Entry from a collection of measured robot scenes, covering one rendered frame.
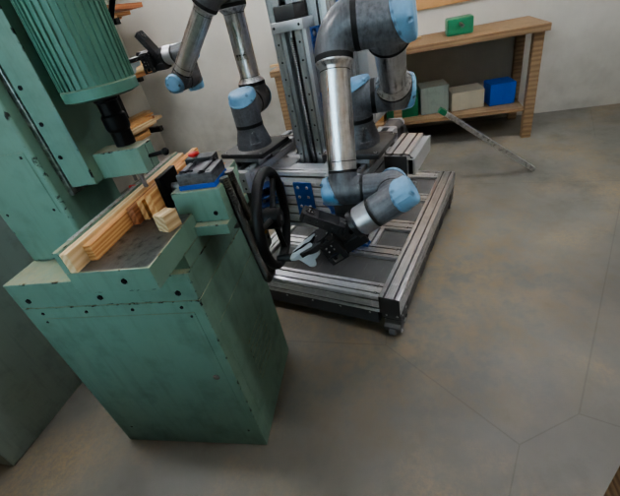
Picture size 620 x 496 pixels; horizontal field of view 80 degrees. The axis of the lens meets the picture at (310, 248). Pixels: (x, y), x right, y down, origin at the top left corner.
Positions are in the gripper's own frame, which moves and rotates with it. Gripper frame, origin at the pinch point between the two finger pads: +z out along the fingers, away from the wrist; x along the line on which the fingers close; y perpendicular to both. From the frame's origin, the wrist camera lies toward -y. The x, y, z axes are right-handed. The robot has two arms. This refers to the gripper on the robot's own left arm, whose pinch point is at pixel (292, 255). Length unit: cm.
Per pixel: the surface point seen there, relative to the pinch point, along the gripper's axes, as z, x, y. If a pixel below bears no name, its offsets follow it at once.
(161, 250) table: 13.2, -16.3, -25.0
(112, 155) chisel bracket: 22, 6, -48
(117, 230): 25.4, -8.8, -34.4
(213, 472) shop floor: 73, -22, 44
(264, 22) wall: 45, 338, -81
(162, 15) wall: 124, 346, -155
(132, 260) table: 18.1, -19.4, -27.9
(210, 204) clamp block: 6.9, 0.3, -23.8
